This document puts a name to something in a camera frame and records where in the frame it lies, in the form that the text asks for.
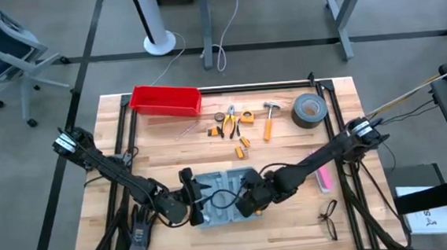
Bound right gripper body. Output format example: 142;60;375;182
232;167;286;219

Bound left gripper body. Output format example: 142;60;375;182
178;166;207;228

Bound grey plastic tool case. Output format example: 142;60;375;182
190;165;264;230

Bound orange handled hammer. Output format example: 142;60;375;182
260;100;284;143

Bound yellow tape measure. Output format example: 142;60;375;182
235;108;257;138

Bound yellow handled pliers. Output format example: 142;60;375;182
219;104;239;141

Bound red plastic bin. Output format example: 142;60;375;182
127;81;204;123

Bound pink white sanding block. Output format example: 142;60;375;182
313;163;334;195

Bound dark framed eyeglasses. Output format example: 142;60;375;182
316;199;342;243

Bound black grey work glove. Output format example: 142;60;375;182
115;202;162;250

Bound grey floor box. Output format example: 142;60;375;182
383;162;447;193

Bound pole with round white base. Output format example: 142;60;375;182
130;0;178;58

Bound black flat bar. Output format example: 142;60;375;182
391;175;447;216

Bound white printed paper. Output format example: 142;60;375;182
394;182;447;239

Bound yellow white rod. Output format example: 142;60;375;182
363;60;447;118

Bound black left wrist camera cable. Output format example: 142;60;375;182
202;186;247;212

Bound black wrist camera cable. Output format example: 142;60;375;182
202;186;247;212
257;160;291;175

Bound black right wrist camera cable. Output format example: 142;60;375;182
257;160;291;175

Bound grey duct tape roll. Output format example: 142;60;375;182
289;91;331;131

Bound black diagonal frame brace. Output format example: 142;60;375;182
71;204;139;250
340;167;412;250

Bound black aluminium table frame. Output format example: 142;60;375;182
98;68;370;250

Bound white floor cable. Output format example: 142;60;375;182
197;0;244;75

